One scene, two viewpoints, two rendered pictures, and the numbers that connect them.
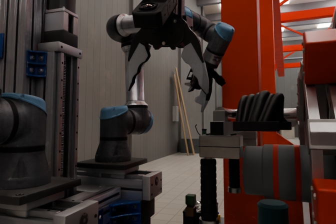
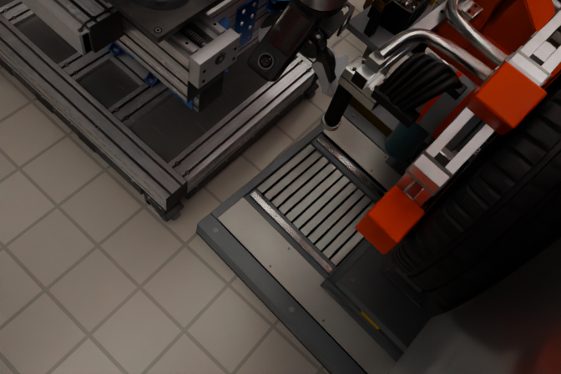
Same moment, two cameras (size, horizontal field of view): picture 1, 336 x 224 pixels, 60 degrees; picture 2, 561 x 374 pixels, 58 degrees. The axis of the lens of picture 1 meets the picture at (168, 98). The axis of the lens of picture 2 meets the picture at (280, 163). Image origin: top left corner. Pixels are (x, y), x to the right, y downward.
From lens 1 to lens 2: 0.68 m
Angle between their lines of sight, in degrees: 64
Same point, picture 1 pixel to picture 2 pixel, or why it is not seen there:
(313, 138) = (411, 168)
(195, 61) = (323, 77)
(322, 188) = (371, 214)
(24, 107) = not seen: outside the picture
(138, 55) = not seen: hidden behind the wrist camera
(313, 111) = (437, 144)
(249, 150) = not seen: hidden behind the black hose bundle
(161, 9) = (275, 75)
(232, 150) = (367, 101)
